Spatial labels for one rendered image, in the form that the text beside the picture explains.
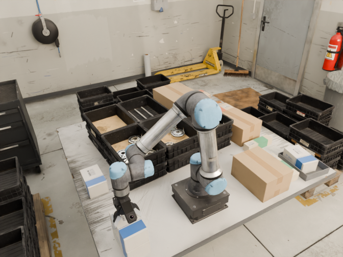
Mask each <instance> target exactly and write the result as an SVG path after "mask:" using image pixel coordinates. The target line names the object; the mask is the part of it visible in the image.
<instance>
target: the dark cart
mask: <svg viewBox="0 0 343 257"><path fill-rule="evenodd" d="M12 157H17V158H18V162H19V166H21V167H22V170H25V169H29V168H32V167H36V170H37V171H38V173H40V172H41V170H40V167H39V165H42V161H41V156H40V152H39V147H38V142H37V137H36V135H35V132H34V129H33V126H32V123H31V120H30V117H29V114H28V111H27V109H26V106H25V102H24V100H23V97H22V94H21V91H20V88H19V85H18V83H17V80H16V79H15V80H9V81H4V82H0V161H1V160H5V159H8V158H12Z"/></svg>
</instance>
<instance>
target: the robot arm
mask: <svg viewBox="0 0 343 257"><path fill-rule="evenodd" d="M189 115H190V116H191V117H192V124H193V128H194V129H195V130H196V131H197V134H198V141H199V148H200V152H198V153H195V154H193V155H192V156H191V157H190V179H189V182H188V189H189V191H190V192H191V193H192V194H194V195H197V196H205V195H208V194H209V195H217V194H220V193H221V192H222V191H224V190H225V188H226V186H227V181H226V179H225V178H224V177H223V169H222V167H221V165H220V164H219V163H218V152H217V141H216V130H215V129H216V128H217V127H218V124H219V121H221V118H222V110H221V108H220V106H219V105H218V104H217V103H216V102H215V101H214V100H212V99H211V98H209V97H208V96H207V95H206V94H205V93H203V92H202V91H199V90H192V91H189V92H187V93H185V94H183V95H182V96H181V97H179V98H178V99H177V100H176V101H175V102H174V103H173V107H172V108H171V109H170V110H169V111H168V112H167V113H166V114H165V115H164V116H163V117H162V118H161V119H160V120H159V121H158V122H157V123H156V124H155V125H154V126H153V127H152V128H150V129H149V130H148V131H147V132H146V133H145V134H144V135H143V136H142V137H141V138H140V139H139V140H138V141H137V142H136V143H135V144H130V145H128V146H127V147H126V149H125V154H126V158H127V160H128V162H129V165H125V163H123V162H115V163H113V164H112V165H111V166H110V167H109V173H110V179H111V184H112V189H113V190H112V192H113V194H114V197H113V198H112V199H113V204H114V206H115V208H116V211H115V212H114V214H112V215H111V219H112V227H113V229H116V228H117V225H118V222H119V220H120V219H121V216H120V215H124V216H125V218H126V220H127V222H128V223H129V224H130V223H133V222H135V221H136V220H137V215H138V216H140V217H141V211H140V209H139V207H138V205H137V204H136V203H133V202H131V199H130V198H129V194H130V188H129V182H131V181H135V180H138V179H142V178H147V177H149V176H152V175H153V174H154V166H153V163H152V161H151V160H145V159H144V156H145V155H146V154H147V153H148V152H149V151H150V150H151V149H152V148H153V147H154V146H155V145H156V144H157V143H158V142H159V141H160V140H161V139H162V138H163V137H164V136H166V135H167V134H168V133H169V132H170V131H171V130H172V129H173V128H174V127H175V126H176V125H177V124H178V123H179V122H180V121H181V120H182V119H183V118H187V117H188V116H189Z"/></svg>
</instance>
